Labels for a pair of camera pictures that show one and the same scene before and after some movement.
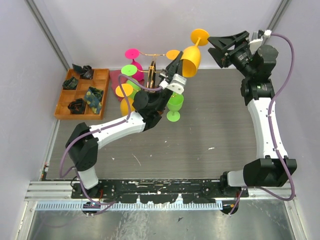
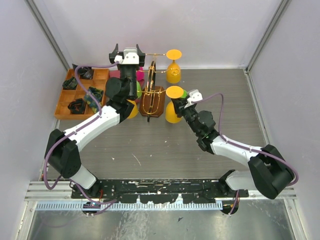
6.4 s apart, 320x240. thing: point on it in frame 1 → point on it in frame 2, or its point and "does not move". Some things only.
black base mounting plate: [161, 191] does not move
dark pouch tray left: [70, 84] does not move
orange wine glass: [191, 56] → [171, 116]
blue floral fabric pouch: [93, 97] does not move
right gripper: [224, 43] → [179, 104]
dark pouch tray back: [86, 72] does not move
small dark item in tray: [77, 107] does not move
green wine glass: [175, 103] → [184, 94]
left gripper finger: [175, 67] → [141, 56]
